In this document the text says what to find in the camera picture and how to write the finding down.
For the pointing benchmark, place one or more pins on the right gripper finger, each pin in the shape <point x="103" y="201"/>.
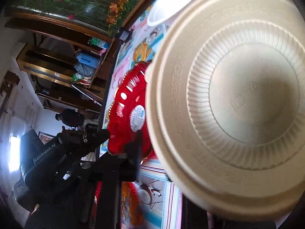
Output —
<point x="112" y="171"/>

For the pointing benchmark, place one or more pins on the red flower-shaped glass plate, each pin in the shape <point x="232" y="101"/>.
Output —
<point x="127" y="114"/>

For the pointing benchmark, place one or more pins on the beige plastic bowl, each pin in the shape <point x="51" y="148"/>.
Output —
<point x="225" y="106"/>

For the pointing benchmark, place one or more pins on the colourful fruit-print tablecloth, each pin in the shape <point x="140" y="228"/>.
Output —
<point x="152" y="201"/>

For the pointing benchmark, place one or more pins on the wooden shelf unit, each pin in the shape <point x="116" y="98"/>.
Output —
<point x="85" y="94"/>

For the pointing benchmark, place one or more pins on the blue plastic jug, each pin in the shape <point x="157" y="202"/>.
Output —
<point x="89" y="60"/>

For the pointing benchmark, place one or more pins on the small black box device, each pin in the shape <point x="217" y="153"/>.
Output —
<point x="124" y="35"/>

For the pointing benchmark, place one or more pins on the flower painting wall panel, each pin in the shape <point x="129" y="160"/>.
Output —
<point x="106" y="16"/>

